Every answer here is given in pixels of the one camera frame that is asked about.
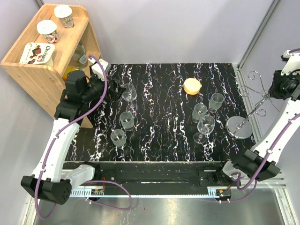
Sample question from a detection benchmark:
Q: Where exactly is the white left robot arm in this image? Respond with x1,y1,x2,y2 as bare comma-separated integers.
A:
21,70,126,219

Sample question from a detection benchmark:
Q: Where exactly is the clear smooth wine glass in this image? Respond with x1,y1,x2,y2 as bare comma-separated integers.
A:
122,83,137,113

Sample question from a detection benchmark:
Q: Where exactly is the clear wine glass right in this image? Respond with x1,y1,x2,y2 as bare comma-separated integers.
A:
193,115,215,144

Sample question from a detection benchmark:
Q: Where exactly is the frosted short goblet front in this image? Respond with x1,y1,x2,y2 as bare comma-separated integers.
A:
110,129,127,148

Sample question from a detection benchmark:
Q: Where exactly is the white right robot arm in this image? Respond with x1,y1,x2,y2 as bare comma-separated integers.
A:
213,49,300,189

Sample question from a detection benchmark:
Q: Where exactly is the white lidded yogurt cup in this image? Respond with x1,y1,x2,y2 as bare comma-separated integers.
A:
37,20,59,44

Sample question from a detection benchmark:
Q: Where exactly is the wooden shelf unit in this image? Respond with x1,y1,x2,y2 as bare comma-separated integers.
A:
1,4,101,117

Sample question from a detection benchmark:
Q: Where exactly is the orange juice carton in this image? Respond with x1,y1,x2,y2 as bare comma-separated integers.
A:
62,66,82,81

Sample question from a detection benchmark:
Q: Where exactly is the patterned glass goblet right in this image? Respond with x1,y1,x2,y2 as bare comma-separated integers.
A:
192,103,207,123

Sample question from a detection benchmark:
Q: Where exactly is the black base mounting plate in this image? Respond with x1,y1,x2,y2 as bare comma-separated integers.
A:
63,160,242,196

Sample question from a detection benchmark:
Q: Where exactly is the glass bottle on shelf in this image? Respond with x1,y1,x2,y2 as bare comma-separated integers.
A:
72,43,88,68

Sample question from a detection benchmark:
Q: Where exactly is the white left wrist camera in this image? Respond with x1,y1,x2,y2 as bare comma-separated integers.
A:
88,58,111,81

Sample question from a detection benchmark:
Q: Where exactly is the ribbed glass goblet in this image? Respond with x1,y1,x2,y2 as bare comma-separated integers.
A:
208,93,225,113

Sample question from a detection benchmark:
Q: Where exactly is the clear cup white lid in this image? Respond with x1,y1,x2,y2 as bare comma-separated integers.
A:
54,5,74,28

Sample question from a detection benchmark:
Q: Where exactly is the Chobani yogurt cup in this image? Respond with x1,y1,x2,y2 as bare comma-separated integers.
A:
19,42,55,67

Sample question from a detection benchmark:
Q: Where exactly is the chrome wine glass rack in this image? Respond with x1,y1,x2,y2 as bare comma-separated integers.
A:
225,71,279,140

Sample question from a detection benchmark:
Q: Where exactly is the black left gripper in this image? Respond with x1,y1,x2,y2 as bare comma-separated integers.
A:
82,65,127,103

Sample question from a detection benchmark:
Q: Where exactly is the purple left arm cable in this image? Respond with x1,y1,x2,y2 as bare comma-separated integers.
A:
34,54,134,220

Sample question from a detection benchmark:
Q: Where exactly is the clear patterned short goblet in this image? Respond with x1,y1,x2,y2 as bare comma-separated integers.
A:
119,112,135,131

